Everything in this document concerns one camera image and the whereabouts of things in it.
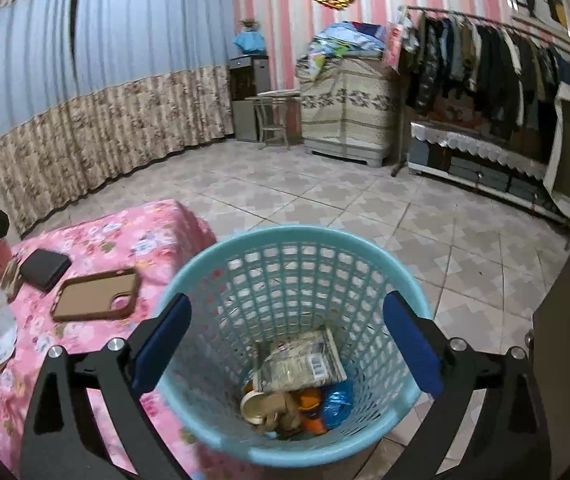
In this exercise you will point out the brown wrapper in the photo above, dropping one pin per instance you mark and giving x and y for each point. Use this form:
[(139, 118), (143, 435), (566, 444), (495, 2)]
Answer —
[(285, 412)]

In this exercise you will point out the pink floral blanket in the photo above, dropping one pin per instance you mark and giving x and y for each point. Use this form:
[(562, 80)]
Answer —
[(115, 240)]

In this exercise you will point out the blue and floral curtain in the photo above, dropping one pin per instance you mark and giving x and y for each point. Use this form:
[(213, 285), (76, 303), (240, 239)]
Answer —
[(90, 85)]

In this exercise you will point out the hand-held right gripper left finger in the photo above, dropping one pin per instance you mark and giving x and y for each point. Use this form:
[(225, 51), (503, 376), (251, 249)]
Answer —
[(162, 345)]

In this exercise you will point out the brown phone case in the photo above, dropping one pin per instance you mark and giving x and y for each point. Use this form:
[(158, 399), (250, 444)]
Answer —
[(90, 297)]

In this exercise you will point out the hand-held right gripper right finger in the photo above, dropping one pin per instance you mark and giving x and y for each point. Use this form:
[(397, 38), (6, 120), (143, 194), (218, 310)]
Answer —
[(415, 345)]

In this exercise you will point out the beige black patterned packet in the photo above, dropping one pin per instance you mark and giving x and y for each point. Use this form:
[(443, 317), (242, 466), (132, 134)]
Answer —
[(295, 360)]

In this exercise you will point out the grey water dispenser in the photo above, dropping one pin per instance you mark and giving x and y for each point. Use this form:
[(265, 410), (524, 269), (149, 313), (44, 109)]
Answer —
[(250, 105)]

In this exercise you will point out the orange round plastic jar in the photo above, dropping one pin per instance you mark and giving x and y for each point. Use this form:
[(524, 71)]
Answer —
[(312, 399)]

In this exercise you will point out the small folding table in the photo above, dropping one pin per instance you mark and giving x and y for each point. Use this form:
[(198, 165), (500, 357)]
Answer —
[(272, 94)]

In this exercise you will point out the pile of folded bedding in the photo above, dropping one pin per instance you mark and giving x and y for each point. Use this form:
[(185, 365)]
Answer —
[(350, 42)]

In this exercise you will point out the black wallet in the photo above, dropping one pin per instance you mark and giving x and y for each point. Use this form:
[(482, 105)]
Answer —
[(45, 267)]

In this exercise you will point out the blue plastic bag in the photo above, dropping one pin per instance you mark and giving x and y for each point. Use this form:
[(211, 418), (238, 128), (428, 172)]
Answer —
[(337, 400)]

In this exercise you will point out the clothes rack with hanging clothes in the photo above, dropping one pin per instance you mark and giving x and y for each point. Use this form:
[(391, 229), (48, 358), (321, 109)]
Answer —
[(490, 70)]

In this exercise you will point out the low shelf with lace cover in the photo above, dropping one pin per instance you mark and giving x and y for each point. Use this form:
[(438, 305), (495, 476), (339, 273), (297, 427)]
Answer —
[(470, 157)]

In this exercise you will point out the light blue plastic basket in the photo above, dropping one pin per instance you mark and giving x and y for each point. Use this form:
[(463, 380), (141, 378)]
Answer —
[(290, 270)]

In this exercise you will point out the potted plant in blue wrap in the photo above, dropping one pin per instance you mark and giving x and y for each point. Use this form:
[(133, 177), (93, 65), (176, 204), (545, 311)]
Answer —
[(250, 40)]

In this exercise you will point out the cabinet with patterned cover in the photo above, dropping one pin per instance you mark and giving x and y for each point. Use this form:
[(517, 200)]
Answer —
[(350, 110)]

